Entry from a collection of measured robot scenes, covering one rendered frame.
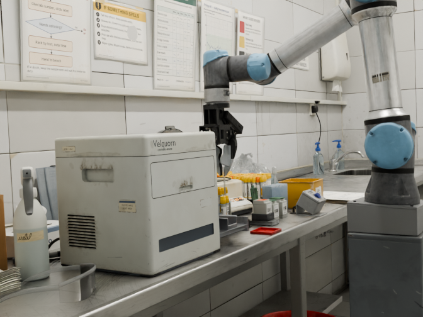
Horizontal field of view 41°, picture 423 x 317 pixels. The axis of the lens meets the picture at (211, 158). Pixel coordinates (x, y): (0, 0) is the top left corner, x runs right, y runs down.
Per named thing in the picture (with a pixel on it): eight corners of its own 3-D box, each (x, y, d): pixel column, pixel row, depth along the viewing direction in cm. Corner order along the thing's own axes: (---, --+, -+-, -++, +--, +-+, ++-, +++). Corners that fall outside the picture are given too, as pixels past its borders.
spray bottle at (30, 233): (33, 286, 115) (26, 168, 113) (4, 282, 119) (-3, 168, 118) (63, 276, 122) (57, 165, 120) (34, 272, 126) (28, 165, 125)
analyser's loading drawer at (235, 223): (209, 245, 138) (208, 224, 138) (187, 243, 142) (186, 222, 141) (248, 231, 156) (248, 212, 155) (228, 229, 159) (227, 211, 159)
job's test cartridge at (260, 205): (266, 221, 174) (265, 200, 174) (253, 220, 176) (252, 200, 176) (272, 219, 177) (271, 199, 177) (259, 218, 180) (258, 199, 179)
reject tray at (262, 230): (271, 235, 158) (271, 232, 158) (250, 233, 162) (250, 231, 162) (281, 231, 164) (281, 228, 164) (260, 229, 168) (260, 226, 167)
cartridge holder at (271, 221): (272, 226, 172) (272, 214, 172) (246, 224, 177) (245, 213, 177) (279, 223, 177) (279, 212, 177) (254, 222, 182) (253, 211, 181)
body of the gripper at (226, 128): (199, 146, 163) (197, 104, 163) (214, 144, 170) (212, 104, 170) (221, 145, 159) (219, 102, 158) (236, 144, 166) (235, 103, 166)
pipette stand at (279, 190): (276, 215, 193) (275, 186, 192) (259, 214, 197) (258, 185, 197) (291, 211, 200) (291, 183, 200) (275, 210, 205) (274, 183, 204)
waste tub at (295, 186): (313, 209, 203) (313, 182, 202) (279, 208, 209) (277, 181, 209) (324, 204, 215) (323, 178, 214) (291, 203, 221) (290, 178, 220)
